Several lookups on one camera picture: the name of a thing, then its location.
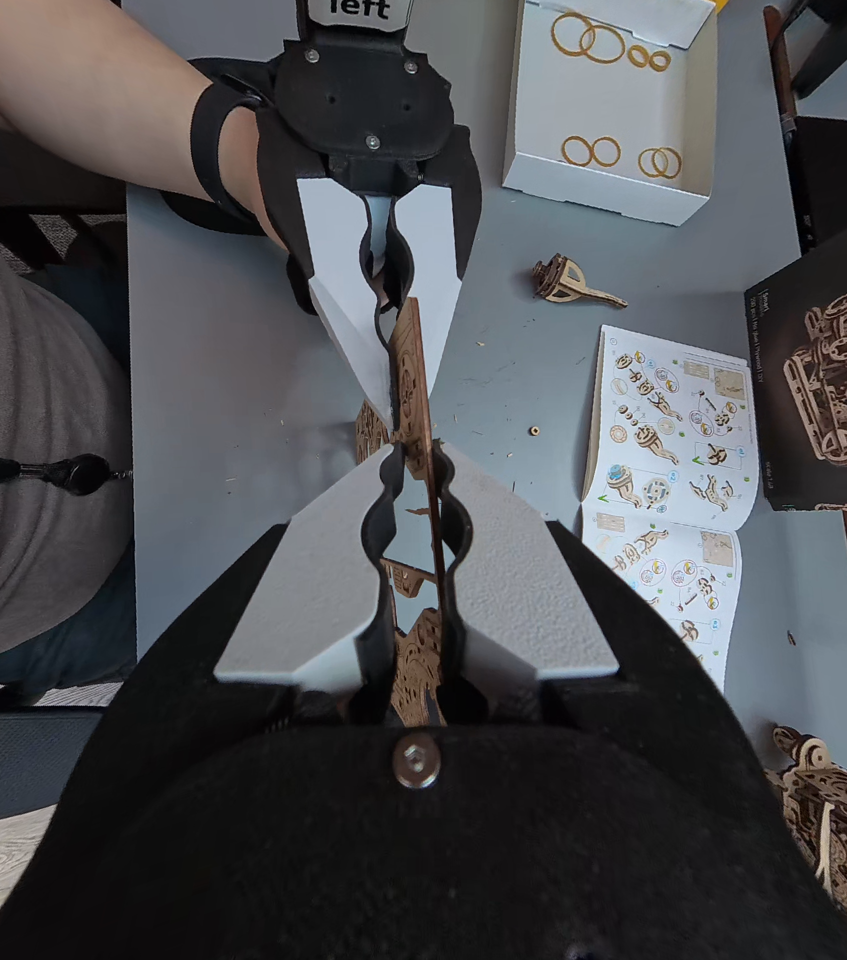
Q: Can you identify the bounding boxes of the group of tan rubber bands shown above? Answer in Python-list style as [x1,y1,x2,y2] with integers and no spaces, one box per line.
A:
[549,10,684,183]

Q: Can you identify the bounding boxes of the open instruction booklet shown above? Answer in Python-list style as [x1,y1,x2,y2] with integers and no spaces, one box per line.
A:
[581,324,761,695]

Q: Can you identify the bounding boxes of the black badge reel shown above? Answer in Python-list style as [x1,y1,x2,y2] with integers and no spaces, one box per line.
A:
[0,437,134,498]

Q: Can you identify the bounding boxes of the partly built wooden model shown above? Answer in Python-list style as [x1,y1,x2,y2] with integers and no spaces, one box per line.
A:
[764,723,847,960]

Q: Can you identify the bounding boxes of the black wrist strap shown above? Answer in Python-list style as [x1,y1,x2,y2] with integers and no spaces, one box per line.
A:
[159,56,278,240]

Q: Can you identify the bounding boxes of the laser-cut wooden parts sheet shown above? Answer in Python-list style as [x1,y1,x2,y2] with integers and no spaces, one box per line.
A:
[354,296,449,729]

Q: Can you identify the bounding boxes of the white cardboard box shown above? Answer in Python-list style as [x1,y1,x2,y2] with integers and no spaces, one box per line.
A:
[502,0,719,228]

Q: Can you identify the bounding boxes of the person's left forearm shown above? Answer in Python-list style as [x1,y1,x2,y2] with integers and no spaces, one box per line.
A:
[0,0,290,252]

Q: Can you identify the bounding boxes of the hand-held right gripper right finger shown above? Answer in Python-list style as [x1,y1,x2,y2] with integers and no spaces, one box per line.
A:
[434,441,621,721]

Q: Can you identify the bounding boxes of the small wooden key assembly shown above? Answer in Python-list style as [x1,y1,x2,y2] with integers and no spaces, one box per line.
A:
[530,253,629,310]

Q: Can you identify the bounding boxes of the black model kit box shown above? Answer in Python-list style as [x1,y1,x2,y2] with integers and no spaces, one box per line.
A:
[744,198,847,513]

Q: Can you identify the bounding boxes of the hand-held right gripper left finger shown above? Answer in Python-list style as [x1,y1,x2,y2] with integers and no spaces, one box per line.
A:
[212,442,406,725]

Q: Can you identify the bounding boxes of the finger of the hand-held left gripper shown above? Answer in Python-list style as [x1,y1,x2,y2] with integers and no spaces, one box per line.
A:
[382,182,466,402]
[294,178,398,436]

